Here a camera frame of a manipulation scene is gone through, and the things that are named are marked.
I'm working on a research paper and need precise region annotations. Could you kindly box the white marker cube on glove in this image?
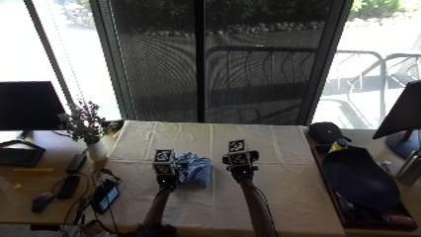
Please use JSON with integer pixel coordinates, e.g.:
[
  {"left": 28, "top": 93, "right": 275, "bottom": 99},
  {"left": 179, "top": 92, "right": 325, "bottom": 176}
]
[
  {"left": 154, "top": 148, "right": 176, "bottom": 175},
  {"left": 226, "top": 139, "right": 252, "bottom": 166}
]

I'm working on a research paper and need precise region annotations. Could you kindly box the black keyboard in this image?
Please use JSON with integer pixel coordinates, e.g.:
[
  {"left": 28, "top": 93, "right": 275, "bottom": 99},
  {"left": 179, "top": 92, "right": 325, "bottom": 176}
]
[{"left": 0, "top": 147, "right": 47, "bottom": 169}]

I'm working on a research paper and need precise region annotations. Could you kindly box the small purple flower plant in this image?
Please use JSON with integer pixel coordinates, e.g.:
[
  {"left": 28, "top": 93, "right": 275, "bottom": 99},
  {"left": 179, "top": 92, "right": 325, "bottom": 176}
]
[{"left": 56, "top": 100, "right": 124, "bottom": 145}]

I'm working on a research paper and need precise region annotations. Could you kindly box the large dark oval tray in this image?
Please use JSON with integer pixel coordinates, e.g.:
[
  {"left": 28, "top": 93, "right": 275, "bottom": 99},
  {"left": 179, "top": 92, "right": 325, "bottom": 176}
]
[{"left": 321, "top": 145, "right": 401, "bottom": 210}]

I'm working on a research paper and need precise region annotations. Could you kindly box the person's left hand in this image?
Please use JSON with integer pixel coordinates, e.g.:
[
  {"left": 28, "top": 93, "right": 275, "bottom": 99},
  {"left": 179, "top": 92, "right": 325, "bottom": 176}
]
[{"left": 154, "top": 160, "right": 190, "bottom": 190}]

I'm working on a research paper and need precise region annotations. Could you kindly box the black remote control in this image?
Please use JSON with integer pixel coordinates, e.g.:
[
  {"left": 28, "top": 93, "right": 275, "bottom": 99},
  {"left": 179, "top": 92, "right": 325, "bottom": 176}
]
[{"left": 64, "top": 153, "right": 88, "bottom": 175}]

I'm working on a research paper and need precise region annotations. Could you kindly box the dark monitor with red stand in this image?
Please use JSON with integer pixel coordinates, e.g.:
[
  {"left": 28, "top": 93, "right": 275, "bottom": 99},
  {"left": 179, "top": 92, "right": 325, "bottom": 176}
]
[{"left": 371, "top": 79, "right": 421, "bottom": 159}]

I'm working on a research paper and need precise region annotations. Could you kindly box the yellow ruler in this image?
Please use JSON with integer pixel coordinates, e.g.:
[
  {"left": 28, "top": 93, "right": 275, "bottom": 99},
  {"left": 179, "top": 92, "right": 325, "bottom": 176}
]
[{"left": 12, "top": 167, "right": 55, "bottom": 173}]

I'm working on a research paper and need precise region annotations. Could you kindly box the light blue cloth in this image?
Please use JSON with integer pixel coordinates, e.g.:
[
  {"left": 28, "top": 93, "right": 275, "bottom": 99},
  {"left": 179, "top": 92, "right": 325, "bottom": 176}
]
[{"left": 172, "top": 151, "right": 214, "bottom": 189}]

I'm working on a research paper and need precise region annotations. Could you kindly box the metal railing outside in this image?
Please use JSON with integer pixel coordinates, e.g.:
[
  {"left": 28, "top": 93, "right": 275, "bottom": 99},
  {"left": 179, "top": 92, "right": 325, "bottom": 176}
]
[{"left": 324, "top": 49, "right": 421, "bottom": 129}]

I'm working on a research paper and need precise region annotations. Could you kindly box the dark wooden box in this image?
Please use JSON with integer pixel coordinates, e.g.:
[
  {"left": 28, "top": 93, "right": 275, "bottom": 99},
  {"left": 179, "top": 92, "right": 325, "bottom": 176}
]
[{"left": 312, "top": 143, "right": 420, "bottom": 232}]

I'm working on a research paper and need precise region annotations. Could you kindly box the dark mesh window blind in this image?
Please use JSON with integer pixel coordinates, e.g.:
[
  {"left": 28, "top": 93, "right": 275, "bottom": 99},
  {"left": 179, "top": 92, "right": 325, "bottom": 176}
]
[{"left": 90, "top": 0, "right": 355, "bottom": 126}]

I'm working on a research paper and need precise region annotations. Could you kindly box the white vase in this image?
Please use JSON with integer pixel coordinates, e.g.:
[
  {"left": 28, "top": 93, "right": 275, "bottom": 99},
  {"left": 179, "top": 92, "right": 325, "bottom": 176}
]
[{"left": 86, "top": 137, "right": 110, "bottom": 163}]

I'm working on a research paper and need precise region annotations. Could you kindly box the black smartphone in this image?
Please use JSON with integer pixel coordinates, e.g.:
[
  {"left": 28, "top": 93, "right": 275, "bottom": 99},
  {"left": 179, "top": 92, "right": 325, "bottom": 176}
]
[{"left": 55, "top": 174, "right": 82, "bottom": 199}]

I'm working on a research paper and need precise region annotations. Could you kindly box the black cable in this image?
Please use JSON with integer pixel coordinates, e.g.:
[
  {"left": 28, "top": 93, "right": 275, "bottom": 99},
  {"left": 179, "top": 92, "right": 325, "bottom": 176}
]
[{"left": 52, "top": 171, "right": 96, "bottom": 226}]

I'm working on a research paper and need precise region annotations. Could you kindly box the black computer mouse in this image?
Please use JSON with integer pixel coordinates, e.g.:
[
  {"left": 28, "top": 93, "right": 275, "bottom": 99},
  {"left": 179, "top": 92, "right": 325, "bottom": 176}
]
[{"left": 31, "top": 192, "right": 55, "bottom": 213}]

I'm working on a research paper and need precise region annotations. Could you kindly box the black computer monitor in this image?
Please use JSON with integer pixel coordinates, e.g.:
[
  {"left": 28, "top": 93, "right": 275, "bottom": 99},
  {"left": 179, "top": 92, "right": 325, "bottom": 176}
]
[{"left": 0, "top": 80, "right": 67, "bottom": 131}]

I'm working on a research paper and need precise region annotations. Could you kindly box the cream tablecloth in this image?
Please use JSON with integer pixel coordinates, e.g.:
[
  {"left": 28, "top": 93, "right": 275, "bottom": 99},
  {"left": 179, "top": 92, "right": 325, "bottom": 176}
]
[{"left": 92, "top": 119, "right": 348, "bottom": 237}]

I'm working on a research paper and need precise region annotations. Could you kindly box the white marker cube on left glove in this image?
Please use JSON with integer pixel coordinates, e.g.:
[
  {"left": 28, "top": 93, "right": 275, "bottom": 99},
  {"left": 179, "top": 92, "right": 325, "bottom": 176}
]
[{"left": 154, "top": 148, "right": 176, "bottom": 175}]

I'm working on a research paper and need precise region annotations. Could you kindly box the white marker cube on right glove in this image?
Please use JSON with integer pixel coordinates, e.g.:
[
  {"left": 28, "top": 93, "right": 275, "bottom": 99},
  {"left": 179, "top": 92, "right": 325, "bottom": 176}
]
[{"left": 226, "top": 139, "right": 252, "bottom": 166}]

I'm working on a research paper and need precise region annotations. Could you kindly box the person's right hand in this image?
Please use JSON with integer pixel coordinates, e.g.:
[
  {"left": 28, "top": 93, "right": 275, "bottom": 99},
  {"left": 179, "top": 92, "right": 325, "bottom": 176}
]
[{"left": 222, "top": 149, "right": 262, "bottom": 181}]

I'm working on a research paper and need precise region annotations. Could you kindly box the black device with blue screen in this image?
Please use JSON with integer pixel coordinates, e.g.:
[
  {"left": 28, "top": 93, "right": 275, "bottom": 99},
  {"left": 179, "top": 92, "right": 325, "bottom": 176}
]
[{"left": 90, "top": 179, "right": 122, "bottom": 215}]

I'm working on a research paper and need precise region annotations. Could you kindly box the black cap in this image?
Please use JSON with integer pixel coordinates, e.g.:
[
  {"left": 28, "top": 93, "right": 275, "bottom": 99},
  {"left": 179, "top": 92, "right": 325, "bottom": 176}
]
[{"left": 308, "top": 121, "right": 353, "bottom": 145}]

